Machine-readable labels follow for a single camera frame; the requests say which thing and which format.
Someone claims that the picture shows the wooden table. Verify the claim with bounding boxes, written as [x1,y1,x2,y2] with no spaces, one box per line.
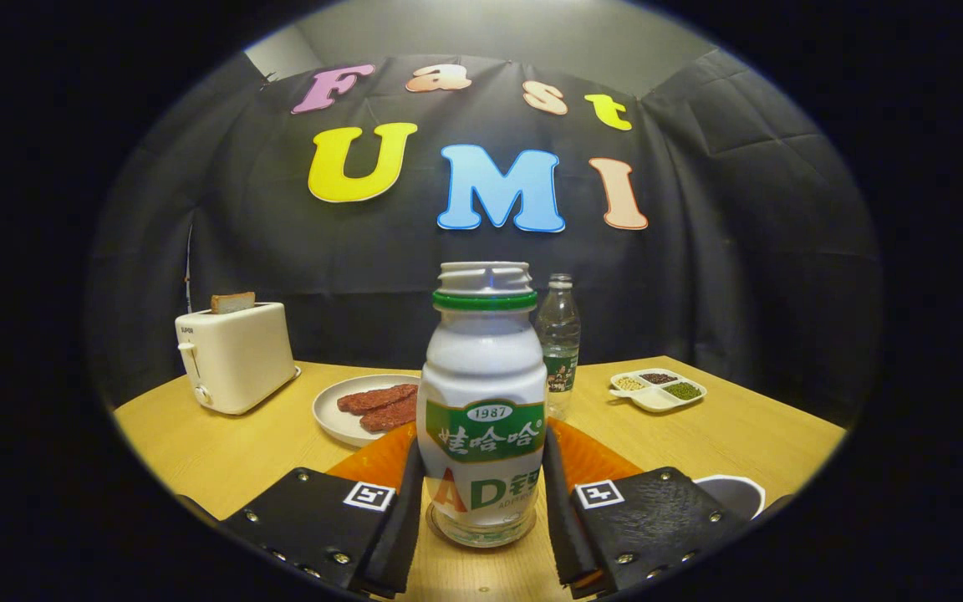
[112,355,848,602]

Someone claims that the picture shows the cream toaster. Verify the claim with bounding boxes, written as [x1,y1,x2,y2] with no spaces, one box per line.
[175,302,299,416]

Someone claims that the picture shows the white round plate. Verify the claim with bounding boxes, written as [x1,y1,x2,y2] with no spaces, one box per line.
[312,374,421,448]

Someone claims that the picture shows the white divided dish with beans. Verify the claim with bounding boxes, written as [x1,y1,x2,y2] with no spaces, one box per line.
[609,369,708,414]

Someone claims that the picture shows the clear plastic water bottle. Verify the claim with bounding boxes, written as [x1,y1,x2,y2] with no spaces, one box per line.
[534,273,582,421]

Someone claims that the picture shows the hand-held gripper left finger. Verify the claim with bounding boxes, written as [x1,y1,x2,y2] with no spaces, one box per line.
[181,421,425,599]

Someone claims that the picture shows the white cup wooden handle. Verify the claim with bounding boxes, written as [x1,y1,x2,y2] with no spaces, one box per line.
[693,474,767,521]

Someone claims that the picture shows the black backdrop cloth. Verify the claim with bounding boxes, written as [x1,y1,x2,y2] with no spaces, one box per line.
[84,46,884,427]

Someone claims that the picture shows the red sausage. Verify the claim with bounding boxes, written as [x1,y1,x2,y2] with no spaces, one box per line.
[359,395,418,433]
[337,384,420,416]

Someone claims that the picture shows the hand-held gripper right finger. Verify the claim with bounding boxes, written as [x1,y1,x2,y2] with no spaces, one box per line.
[542,418,792,599]

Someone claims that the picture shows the white juice bottle green label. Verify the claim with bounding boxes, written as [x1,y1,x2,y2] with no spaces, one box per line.
[416,261,549,544]

